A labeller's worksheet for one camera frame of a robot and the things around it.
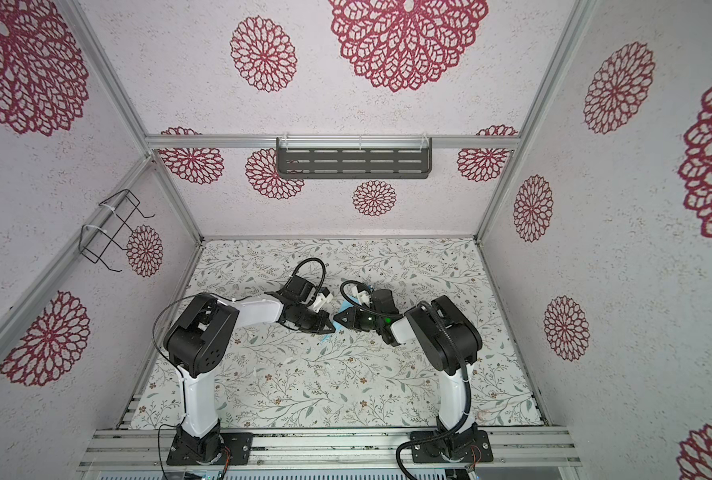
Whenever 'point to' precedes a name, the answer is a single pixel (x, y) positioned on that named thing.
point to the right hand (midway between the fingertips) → (335, 315)
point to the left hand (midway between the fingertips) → (331, 333)
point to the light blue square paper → (347, 303)
